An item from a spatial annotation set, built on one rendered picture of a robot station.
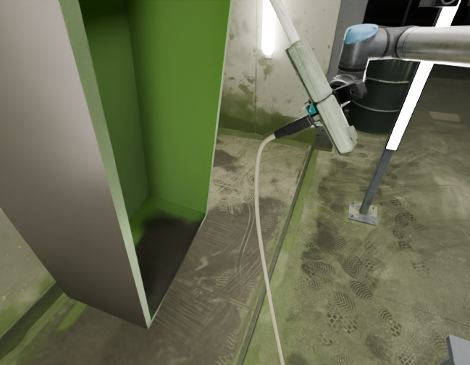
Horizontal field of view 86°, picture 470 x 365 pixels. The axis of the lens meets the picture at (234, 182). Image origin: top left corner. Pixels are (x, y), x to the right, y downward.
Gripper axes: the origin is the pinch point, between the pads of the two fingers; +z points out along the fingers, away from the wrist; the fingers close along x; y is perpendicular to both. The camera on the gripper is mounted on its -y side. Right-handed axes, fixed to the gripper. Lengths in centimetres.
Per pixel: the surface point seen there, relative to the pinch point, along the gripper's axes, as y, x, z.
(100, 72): 46, 44, 23
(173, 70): 41, 35, 2
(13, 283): 144, -3, 82
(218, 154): 168, -16, -96
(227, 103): 164, 24, -140
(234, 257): 99, -67, -8
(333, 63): 58, 4, -164
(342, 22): 40, 27, -164
